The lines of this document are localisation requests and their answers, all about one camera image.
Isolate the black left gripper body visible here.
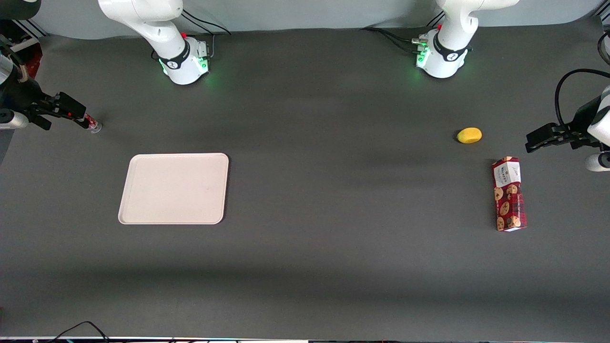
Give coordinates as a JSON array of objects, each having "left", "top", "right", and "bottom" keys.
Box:
[{"left": 565, "top": 94, "right": 602, "bottom": 150}]

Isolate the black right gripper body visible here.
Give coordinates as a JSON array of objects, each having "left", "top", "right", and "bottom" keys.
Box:
[{"left": 0, "top": 75, "right": 54, "bottom": 131}]

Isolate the beige plastic tray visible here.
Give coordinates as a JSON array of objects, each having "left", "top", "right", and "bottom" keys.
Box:
[{"left": 118, "top": 153, "right": 230, "bottom": 225}]

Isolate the red box behind table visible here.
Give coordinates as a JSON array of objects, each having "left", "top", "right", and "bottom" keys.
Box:
[{"left": 19, "top": 44, "right": 44, "bottom": 78}]

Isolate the red cookie box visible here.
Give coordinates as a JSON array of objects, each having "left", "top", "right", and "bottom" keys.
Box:
[{"left": 491, "top": 156, "right": 528, "bottom": 232}]

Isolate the yellow lemon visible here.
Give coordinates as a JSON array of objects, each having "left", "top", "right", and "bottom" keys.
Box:
[{"left": 457, "top": 127, "right": 483, "bottom": 144}]

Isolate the dark grey table mat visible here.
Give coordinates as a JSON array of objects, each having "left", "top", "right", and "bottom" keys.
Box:
[{"left": 0, "top": 17, "right": 610, "bottom": 342}]

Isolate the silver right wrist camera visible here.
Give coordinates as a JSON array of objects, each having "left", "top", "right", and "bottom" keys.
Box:
[{"left": 0, "top": 109, "right": 30, "bottom": 131}]

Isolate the black looped gripper cable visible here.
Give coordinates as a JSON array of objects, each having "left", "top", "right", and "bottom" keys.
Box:
[{"left": 554, "top": 68, "right": 610, "bottom": 130}]

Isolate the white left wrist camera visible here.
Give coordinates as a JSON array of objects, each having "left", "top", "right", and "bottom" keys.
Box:
[{"left": 585, "top": 151, "right": 610, "bottom": 172}]

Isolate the aluminium frame rail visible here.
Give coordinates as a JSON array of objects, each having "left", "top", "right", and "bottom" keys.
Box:
[{"left": 10, "top": 10, "right": 49, "bottom": 40}]

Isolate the black cable at table edge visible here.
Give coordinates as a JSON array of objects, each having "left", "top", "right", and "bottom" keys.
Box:
[{"left": 597, "top": 30, "right": 610, "bottom": 66}]

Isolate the black right arm base cable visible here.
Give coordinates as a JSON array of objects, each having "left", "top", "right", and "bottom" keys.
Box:
[{"left": 152, "top": 9, "right": 233, "bottom": 61}]

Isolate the black arm base cable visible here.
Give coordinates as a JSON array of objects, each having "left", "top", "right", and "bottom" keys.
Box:
[
  {"left": 152, "top": 9, "right": 233, "bottom": 61},
  {"left": 360, "top": 10, "right": 447, "bottom": 56}
]

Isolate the black left arm base cable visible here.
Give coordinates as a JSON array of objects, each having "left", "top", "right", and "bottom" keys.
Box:
[{"left": 360, "top": 10, "right": 447, "bottom": 56}]

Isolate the black thin floor cable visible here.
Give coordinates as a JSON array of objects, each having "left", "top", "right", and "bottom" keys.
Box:
[{"left": 47, "top": 321, "right": 111, "bottom": 343}]

